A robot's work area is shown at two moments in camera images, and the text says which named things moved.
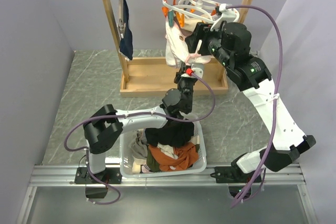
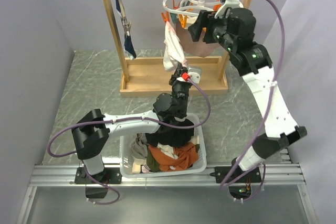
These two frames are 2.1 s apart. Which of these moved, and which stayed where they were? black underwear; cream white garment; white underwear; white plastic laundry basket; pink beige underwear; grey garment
Moved: pink beige underwear; white underwear
Stayed: grey garment; black underwear; cream white garment; white plastic laundry basket
